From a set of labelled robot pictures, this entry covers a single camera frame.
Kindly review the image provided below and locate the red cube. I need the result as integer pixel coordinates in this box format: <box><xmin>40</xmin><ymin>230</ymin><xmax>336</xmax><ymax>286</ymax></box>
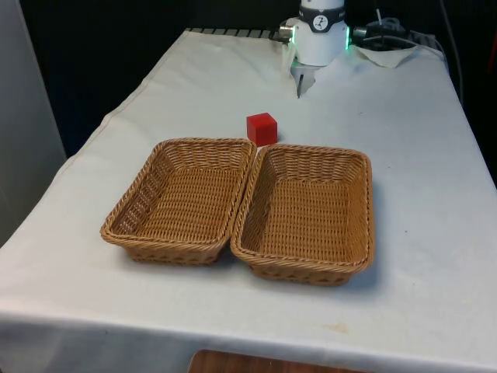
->
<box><xmin>246</xmin><ymin>112</ymin><xmax>278</xmax><ymax>146</ymax></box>

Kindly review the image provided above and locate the wicker basket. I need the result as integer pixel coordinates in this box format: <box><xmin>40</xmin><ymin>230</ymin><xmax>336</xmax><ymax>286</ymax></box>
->
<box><xmin>99</xmin><ymin>137</ymin><xmax>258</xmax><ymax>267</ymax></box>
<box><xmin>230</xmin><ymin>143</ymin><xmax>376</xmax><ymax>288</ymax></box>

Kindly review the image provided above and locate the grey cable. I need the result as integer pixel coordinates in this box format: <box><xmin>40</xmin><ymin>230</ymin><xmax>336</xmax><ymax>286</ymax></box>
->
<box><xmin>440</xmin><ymin>0</ymin><xmax>466</xmax><ymax>100</ymax></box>

